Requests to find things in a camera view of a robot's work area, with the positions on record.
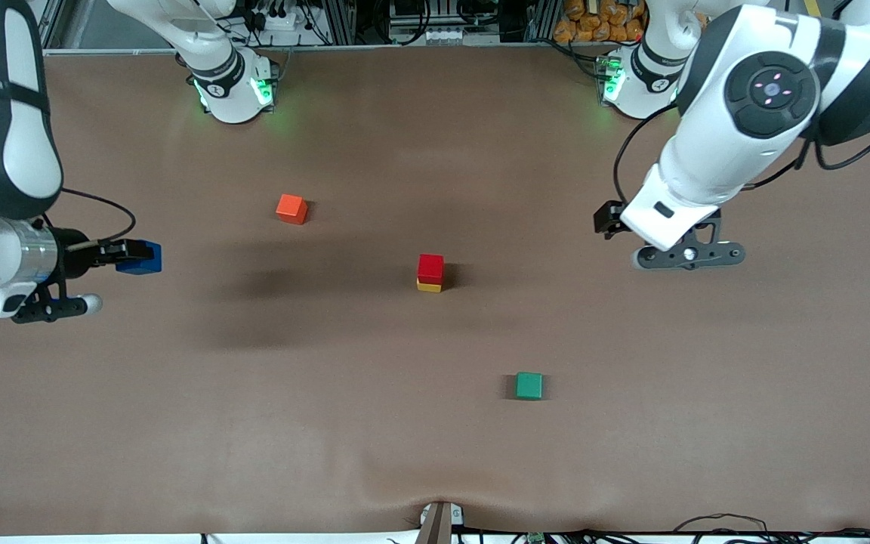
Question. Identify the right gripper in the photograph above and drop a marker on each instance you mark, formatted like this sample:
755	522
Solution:
75	254

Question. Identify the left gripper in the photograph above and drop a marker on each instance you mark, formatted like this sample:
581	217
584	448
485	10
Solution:
607	219

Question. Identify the blue cube block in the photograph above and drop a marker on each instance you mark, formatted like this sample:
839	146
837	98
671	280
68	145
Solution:
144	261

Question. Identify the red cube block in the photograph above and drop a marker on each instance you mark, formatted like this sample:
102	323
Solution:
430	268

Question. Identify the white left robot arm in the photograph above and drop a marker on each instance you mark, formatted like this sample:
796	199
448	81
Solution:
771	91

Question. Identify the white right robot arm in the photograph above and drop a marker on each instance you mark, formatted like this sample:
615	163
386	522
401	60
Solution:
4	151

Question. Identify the orange cube block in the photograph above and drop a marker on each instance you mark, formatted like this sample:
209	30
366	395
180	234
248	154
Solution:
291	209

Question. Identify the green cube block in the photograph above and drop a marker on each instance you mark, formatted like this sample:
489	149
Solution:
529	385

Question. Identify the yellow cube block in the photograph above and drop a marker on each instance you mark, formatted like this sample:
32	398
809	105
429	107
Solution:
428	287

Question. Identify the orange snack bag pile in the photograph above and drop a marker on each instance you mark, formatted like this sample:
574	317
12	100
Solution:
593	21

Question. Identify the white terminal connector block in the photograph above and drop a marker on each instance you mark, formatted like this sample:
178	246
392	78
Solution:
458	35

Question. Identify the white power strip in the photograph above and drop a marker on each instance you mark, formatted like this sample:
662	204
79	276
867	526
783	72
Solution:
276	16

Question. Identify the small green circuit board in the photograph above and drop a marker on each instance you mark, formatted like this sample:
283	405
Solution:
535	538

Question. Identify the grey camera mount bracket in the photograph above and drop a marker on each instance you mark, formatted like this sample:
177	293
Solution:
439	525

